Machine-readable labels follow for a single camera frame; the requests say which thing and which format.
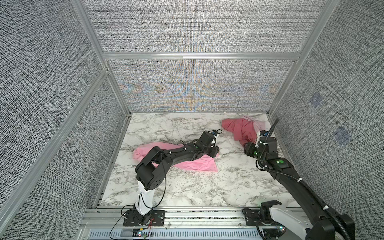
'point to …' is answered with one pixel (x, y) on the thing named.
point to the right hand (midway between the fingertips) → (247, 144)
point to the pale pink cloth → (259, 123)
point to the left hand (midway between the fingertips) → (216, 148)
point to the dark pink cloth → (244, 131)
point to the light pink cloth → (206, 163)
